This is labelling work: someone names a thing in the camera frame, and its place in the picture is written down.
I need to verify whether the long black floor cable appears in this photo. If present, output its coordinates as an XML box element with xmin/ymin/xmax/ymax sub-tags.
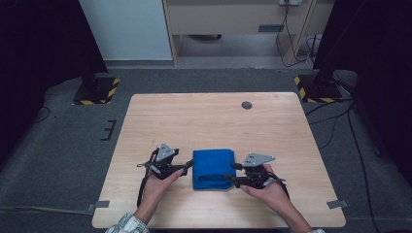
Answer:
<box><xmin>346</xmin><ymin>105</ymin><xmax>383</xmax><ymax>233</ymax></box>

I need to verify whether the black tape floor mark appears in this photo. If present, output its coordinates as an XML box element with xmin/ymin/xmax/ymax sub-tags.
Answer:
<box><xmin>99</xmin><ymin>119</ymin><xmax>118</xmax><ymax>142</ymax></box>

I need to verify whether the person's left hand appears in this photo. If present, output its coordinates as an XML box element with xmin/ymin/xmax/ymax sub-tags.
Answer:
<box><xmin>141</xmin><ymin>168</ymin><xmax>185</xmax><ymax>212</ymax></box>

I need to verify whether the person's right hand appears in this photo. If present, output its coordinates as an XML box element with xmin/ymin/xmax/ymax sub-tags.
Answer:
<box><xmin>239</xmin><ymin>163</ymin><xmax>293</xmax><ymax>212</ymax></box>

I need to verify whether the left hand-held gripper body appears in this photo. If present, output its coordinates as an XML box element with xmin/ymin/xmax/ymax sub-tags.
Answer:
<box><xmin>147</xmin><ymin>142</ymin><xmax>181</xmax><ymax>182</ymax></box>

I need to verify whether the black hanging power cable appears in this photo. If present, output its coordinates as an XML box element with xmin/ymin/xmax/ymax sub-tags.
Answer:
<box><xmin>274</xmin><ymin>0</ymin><xmax>315</xmax><ymax>69</ymax></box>

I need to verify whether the left hand-held gripper black cable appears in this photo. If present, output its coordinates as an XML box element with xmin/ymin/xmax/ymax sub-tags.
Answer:
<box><xmin>136</xmin><ymin>148</ymin><xmax>160</xmax><ymax>209</ymax></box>

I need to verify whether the light wooden desk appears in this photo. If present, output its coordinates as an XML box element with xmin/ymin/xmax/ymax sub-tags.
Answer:
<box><xmin>161</xmin><ymin>0</ymin><xmax>335</xmax><ymax>68</ymax></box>

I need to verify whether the white cable bundle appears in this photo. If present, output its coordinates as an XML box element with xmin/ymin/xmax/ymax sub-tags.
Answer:
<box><xmin>303</xmin><ymin>34</ymin><xmax>323</xmax><ymax>71</ymax></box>

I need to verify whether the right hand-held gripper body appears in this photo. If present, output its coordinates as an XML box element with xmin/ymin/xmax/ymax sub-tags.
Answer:
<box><xmin>233</xmin><ymin>151</ymin><xmax>280</xmax><ymax>190</ymax></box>

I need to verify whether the black yellow-striped stand base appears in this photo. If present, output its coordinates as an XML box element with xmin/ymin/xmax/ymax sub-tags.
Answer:
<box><xmin>72</xmin><ymin>76</ymin><xmax>121</xmax><ymax>106</ymax></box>
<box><xmin>293</xmin><ymin>74</ymin><xmax>344</xmax><ymax>104</ymax></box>

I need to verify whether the patterned white left sleeve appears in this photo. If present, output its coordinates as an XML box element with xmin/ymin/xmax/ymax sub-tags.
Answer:
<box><xmin>104</xmin><ymin>212</ymin><xmax>151</xmax><ymax>233</ymax></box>

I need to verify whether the hand-held gripper black cable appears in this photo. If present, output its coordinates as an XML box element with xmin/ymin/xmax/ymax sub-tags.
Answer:
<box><xmin>266</xmin><ymin>170</ymin><xmax>292</xmax><ymax>201</ymax></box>
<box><xmin>136</xmin><ymin>148</ymin><xmax>160</xmax><ymax>209</ymax></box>

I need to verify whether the white panel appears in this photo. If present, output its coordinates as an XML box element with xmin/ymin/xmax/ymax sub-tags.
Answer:
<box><xmin>79</xmin><ymin>0</ymin><xmax>174</xmax><ymax>62</ymax></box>

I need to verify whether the right hand-held gripper black cable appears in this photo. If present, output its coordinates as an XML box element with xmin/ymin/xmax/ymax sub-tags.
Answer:
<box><xmin>266</xmin><ymin>170</ymin><xmax>292</xmax><ymax>201</ymax></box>

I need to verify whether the black curtain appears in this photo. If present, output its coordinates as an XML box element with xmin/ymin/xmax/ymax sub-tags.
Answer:
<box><xmin>0</xmin><ymin>0</ymin><xmax>110</xmax><ymax>164</ymax></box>
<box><xmin>312</xmin><ymin>0</ymin><xmax>412</xmax><ymax>187</ymax></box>

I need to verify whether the thin black floor cable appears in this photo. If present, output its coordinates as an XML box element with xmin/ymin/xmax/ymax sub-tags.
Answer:
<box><xmin>31</xmin><ymin>105</ymin><xmax>52</xmax><ymax>125</ymax></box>

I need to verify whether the blue cloth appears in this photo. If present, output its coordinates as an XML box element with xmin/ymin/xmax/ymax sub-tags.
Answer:
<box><xmin>191</xmin><ymin>148</ymin><xmax>237</xmax><ymax>191</ymax></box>

